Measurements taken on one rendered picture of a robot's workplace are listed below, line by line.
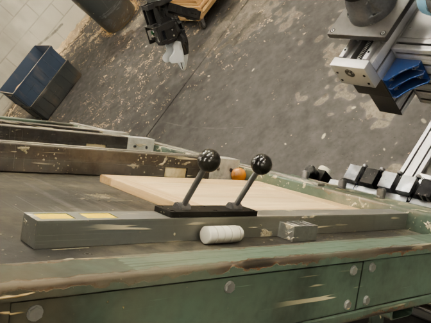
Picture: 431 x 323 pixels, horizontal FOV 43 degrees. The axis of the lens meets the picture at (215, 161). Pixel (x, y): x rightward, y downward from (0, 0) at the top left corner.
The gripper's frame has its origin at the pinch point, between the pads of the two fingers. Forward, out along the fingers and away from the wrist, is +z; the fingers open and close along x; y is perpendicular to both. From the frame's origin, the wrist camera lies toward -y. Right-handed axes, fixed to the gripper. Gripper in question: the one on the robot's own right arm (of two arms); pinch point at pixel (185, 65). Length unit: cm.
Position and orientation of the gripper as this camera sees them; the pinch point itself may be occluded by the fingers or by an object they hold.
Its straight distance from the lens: 160.3
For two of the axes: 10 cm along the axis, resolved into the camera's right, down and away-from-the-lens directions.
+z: 2.4, 8.6, 4.4
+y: -7.6, 4.5, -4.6
